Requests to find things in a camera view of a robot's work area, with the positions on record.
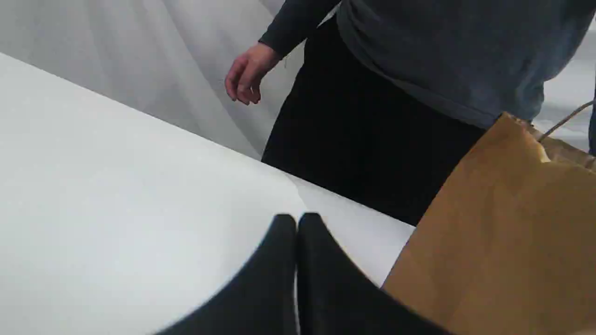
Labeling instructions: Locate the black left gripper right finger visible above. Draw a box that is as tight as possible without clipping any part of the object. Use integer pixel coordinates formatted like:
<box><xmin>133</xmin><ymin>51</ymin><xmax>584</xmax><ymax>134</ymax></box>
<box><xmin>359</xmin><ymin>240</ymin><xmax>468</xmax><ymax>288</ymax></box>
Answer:
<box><xmin>297</xmin><ymin>213</ymin><xmax>446</xmax><ymax>335</ymax></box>

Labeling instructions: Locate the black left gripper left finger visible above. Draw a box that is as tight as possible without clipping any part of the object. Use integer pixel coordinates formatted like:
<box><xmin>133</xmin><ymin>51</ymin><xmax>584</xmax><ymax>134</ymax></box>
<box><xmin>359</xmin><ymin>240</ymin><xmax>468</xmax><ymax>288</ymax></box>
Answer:
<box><xmin>161</xmin><ymin>214</ymin><xmax>298</xmax><ymax>335</ymax></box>

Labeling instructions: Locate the brown paper bag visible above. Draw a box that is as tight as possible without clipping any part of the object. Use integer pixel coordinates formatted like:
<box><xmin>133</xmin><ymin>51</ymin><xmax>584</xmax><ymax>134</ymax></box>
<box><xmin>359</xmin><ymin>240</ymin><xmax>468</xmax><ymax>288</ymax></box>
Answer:
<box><xmin>383</xmin><ymin>113</ymin><xmax>596</xmax><ymax>335</ymax></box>

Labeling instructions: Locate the person in dark clothes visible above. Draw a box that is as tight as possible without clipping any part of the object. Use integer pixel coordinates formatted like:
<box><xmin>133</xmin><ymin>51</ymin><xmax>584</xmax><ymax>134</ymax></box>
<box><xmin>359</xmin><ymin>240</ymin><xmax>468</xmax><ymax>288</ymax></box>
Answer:
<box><xmin>260</xmin><ymin>0</ymin><xmax>596</xmax><ymax>226</ymax></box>

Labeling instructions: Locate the white backdrop curtain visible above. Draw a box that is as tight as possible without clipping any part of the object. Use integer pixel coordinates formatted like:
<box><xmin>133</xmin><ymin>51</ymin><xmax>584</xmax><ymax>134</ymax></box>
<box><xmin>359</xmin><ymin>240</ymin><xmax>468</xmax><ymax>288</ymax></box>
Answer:
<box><xmin>0</xmin><ymin>0</ymin><xmax>596</xmax><ymax>161</ymax></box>

